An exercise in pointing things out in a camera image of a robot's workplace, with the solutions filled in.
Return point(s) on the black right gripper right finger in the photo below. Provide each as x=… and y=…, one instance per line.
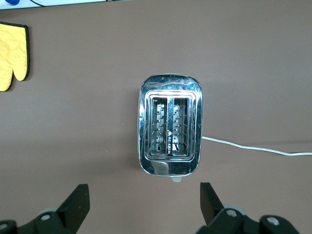
x=226, y=224

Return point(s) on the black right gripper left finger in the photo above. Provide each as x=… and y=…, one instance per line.
x=61, y=221

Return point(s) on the cream and chrome toaster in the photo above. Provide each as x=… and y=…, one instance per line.
x=170, y=85

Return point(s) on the yellow quilted oven mitt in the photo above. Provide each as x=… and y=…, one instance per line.
x=9, y=53

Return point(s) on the blue cap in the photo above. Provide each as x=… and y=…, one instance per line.
x=12, y=2

